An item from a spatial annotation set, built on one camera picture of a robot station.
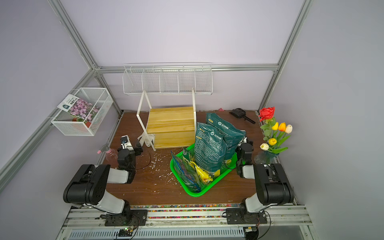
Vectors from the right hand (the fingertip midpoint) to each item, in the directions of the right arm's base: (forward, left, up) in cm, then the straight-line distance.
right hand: (238, 136), depth 92 cm
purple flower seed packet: (0, +84, +25) cm, 88 cm away
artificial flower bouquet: (-8, -15, +15) cm, 22 cm away
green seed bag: (-25, +31, +5) cm, 41 cm away
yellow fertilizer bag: (-24, +23, 0) cm, 33 cm away
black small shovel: (+27, -8, -8) cm, 30 cm away
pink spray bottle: (-12, +76, -2) cm, 77 cm away
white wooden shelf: (0, +41, +9) cm, 42 cm away
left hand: (-3, +66, 0) cm, 66 cm away
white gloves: (+4, +59, -9) cm, 60 cm away
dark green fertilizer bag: (-15, +19, +12) cm, 27 cm away
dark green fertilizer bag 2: (-11, +9, +18) cm, 23 cm away
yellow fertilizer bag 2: (-13, +29, -4) cm, 32 cm away
